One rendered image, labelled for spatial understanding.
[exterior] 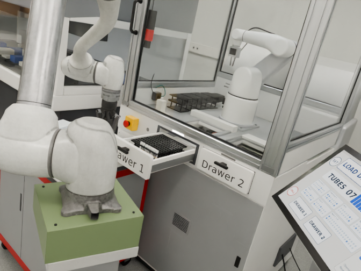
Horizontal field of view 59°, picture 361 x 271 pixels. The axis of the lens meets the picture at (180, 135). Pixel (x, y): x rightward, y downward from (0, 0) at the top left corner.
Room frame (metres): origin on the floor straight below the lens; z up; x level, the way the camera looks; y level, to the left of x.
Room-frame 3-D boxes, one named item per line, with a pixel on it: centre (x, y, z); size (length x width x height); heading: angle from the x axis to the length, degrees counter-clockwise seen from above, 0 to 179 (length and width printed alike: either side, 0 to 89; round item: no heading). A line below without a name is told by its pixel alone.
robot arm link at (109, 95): (1.52, 0.37, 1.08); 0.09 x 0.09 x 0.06
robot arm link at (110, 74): (1.52, 0.39, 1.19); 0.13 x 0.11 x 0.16; 94
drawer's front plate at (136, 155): (1.32, 0.21, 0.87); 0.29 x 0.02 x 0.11; 53
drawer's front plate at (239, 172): (1.39, -0.23, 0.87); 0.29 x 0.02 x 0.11; 53
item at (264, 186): (1.94, -0.30, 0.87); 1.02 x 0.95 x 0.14; 53
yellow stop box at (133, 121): (1.76, 0.29, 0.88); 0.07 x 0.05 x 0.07; 53
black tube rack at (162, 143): (1.48, 0.09, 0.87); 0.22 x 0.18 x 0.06; 143
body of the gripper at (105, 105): (1.52, 0.37, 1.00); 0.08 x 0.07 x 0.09; 75
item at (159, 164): (1.49, 0.09, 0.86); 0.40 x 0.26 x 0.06; 143
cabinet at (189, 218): (1.94, -0.31, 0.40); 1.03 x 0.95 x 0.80; 53
